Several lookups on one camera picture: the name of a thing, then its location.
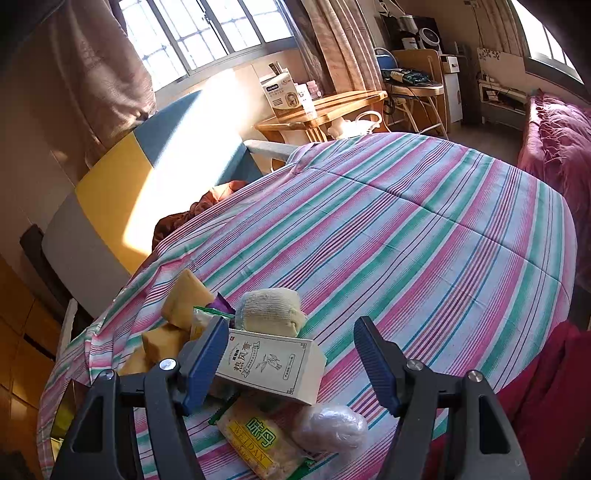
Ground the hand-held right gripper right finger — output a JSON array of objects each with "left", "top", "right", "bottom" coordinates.
[{"left": 353, "top": 316, "right": 532, "bottom": 480}]

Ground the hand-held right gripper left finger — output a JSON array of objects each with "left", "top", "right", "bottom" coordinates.
[{"left": 50, "top": 318, "right": 230, "bottom": 480}]

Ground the purple snack packet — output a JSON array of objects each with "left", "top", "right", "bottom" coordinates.
[{"left": 210, "top": 293, "right": 238, "bottom": 317}]

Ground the large yellow sponge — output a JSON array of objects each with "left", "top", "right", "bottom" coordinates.
[{"left": 161, "top": 269, "right": 216, "bottom": 329}]

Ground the beige sock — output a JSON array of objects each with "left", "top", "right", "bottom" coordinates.
[{"left": 235, "top": 288, "right": 308, "bottom": 339}]

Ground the green snack packet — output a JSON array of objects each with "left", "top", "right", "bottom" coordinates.
[{"left": 190, "top": 305, "right": 236, "bottom": 343}]

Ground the cream medicine box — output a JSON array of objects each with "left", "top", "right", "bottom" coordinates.
[{"left": 216, "top": 329, "right": 327, "bottom": 406}]

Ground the pink plastic-wrapped bundle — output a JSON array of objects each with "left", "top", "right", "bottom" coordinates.
[{"left": 291, "top": 405, "right": 369, "bottom": 456}]

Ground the yellow cracker packet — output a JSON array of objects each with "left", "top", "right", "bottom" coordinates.
[{"left": 208, "top": 397, "right": 317, "bottom": 480}]

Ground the striped bed sheet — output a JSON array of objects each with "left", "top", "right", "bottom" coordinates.
[{"left": 37, "top": 131, "right": 578, "bottom": 480}]

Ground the brown blanket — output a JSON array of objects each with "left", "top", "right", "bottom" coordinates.
[{"left": 152, "top": 180, "right": 248, "bottom": 253}]

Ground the red cloth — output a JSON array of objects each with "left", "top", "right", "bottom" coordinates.
[{"left": 480, "top": 320, "right": 591, "bottom": 480}]

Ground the wooden cabinet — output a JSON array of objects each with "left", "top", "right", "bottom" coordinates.
[{"left": 0, "top": 256, "right": 63, "bottom": 462}]

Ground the blue yellow grey headboard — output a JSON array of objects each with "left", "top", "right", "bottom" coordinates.
[{"left": 41, "top": 90, "right": 264, "bottom": 301}]

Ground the dark panel behind headboard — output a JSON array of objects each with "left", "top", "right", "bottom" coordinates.
[{"left": 19, "top": 224, "right": 84, "bottom": 319}]

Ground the wooden side table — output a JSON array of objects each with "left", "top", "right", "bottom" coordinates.
[{"left": 255, "top": 90, "right": 389, "bottom": 144}]

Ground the white printed carton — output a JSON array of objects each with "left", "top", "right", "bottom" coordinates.
[{"left": 259, "top": 68, "right": 317, "bottom": 120}]

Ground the white narrow cabinet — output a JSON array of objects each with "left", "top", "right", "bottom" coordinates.
[{"left": 442, "top": 55, "right": 465, "bottom": 123}]

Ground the pink fringed bedspread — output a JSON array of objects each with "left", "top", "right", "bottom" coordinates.
[{"left": 517, "top": 92, "right": 591, "bottom": 232}]

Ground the white low shelf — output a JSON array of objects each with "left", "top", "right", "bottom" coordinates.
[{"left": 478, "top": 78, "right": 529, "bottom": 114}]

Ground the wooden folding chair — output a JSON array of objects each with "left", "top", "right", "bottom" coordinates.
[{"left": 385, "top": 48, "right": 450, "bottom": 137}]

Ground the beige window curtain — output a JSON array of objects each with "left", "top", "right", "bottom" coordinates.
[{"left": 46, "top": 0, "right": 158, "bottom": 167}]

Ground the patterned beige curtain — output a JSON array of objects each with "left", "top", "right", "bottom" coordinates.
[{"left": 281, "top": 0, "right": 384, "bottom": 95}]

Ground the barred window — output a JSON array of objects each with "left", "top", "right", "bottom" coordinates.
[{"left": 117, "top": 0, "right": 296, "bottom": 91}]

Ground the white bed rail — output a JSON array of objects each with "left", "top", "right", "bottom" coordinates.
[{"left": 244, "top": 138, "right": 301, "bottom": 171}]

